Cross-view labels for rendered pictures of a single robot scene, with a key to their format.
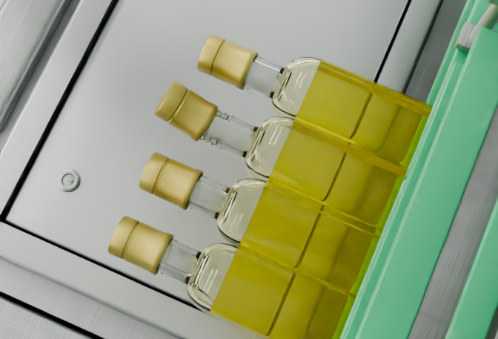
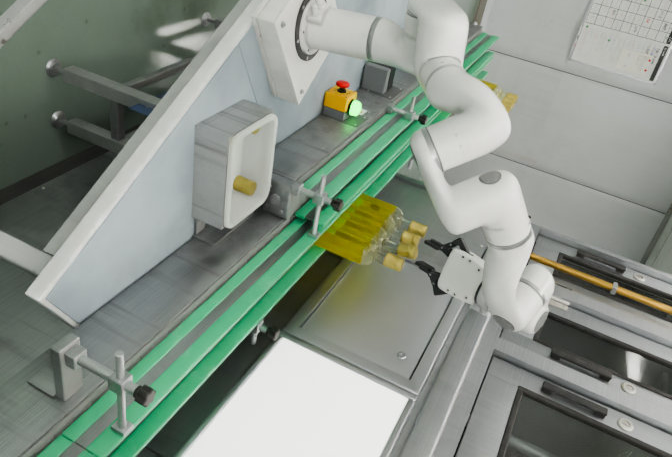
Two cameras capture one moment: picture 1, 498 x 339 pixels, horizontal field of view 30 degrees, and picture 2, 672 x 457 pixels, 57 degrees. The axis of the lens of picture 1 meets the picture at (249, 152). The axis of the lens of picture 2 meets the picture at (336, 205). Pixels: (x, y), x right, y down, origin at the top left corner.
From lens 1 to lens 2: 1.51 m
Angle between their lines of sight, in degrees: 73
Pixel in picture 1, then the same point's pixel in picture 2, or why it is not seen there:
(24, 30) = (466, 334)
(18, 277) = not seen: hidden behind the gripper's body
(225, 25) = (384, 324)
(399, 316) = (359, 160)
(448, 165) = (343, 177)
